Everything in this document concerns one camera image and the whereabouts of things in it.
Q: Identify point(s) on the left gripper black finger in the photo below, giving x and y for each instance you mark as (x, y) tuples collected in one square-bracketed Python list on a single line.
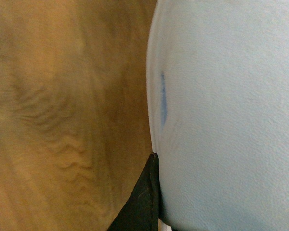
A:
[(141, 211)]

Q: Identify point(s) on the light blue slide sandal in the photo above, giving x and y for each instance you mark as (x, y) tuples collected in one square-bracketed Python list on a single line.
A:
[(218, 101)]

